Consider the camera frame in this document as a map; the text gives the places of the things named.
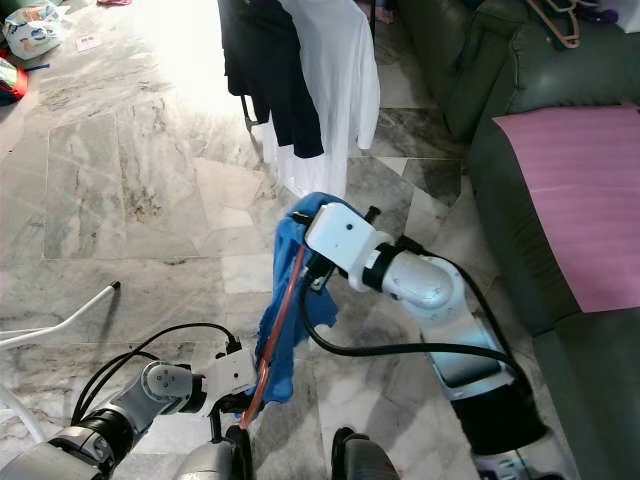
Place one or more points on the robot right leg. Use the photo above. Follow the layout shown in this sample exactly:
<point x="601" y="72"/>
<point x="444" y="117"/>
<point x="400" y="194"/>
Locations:
<point x="365" y="462"/>

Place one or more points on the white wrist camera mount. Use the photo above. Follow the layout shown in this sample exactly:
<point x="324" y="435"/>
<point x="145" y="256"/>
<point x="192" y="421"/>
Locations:
<point x="340" y="235"/>
<point x="230" y="378"/>

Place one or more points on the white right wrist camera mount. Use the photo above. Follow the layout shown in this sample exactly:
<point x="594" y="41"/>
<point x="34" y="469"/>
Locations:
<point x="340" y="235"/>

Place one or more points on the small purple object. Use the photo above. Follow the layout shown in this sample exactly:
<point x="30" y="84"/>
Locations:
<point x="605" y="14"/>

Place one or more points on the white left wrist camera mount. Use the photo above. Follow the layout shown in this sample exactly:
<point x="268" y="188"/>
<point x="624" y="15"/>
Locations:
<point x="230" y="378"/>

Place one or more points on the pink plastic hanger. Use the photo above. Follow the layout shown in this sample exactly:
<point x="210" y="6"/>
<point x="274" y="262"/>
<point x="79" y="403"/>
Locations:
<point x="285" y="310"/>
<point x="575" y="40"/>

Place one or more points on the dark green sofa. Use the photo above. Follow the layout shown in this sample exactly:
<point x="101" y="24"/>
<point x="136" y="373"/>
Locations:
<point x="510" y="200"/>

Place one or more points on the pink cloth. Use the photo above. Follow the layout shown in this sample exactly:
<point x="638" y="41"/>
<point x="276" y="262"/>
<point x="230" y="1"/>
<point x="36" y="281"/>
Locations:
<point x="112" y="2"/>

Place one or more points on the black t-shirt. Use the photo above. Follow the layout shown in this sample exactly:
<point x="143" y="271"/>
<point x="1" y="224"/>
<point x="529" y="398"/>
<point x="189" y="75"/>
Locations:
<point x="275" y="70"/>

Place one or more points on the red and blue bag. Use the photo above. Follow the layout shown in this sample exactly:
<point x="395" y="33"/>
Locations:
<point x="12" y="82"/>

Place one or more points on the robot left leg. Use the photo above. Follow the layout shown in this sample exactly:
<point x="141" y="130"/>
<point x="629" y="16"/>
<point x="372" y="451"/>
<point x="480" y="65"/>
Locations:
<point x="210" y="465"/>

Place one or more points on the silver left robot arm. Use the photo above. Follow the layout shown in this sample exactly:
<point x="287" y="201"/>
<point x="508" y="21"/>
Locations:
<point x="155" y="385"/>

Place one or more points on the white plastic bag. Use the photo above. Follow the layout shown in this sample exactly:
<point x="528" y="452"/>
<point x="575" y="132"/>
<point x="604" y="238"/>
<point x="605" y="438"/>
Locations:
<point x="35" y="35"/>

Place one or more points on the pink cushion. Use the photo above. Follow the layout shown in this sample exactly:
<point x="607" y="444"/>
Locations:
<point x="570" y="200"/>

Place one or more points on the white t-shirt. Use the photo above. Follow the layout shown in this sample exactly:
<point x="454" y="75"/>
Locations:
<point x="345" y="80"/>

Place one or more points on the robot leg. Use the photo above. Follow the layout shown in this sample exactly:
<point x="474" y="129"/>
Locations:
<point x="365" y="462"/>
<point x="210" y="465"/>

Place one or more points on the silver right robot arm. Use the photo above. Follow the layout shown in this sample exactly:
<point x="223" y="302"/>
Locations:
<point x="420" y="280"/>

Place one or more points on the white box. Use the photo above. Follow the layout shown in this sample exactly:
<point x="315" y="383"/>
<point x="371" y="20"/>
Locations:
<point x="628" y="12"/>

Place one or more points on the pink paper card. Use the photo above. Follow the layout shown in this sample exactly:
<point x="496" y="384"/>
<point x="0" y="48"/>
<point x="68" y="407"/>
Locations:
<point x="89" y="42"/>

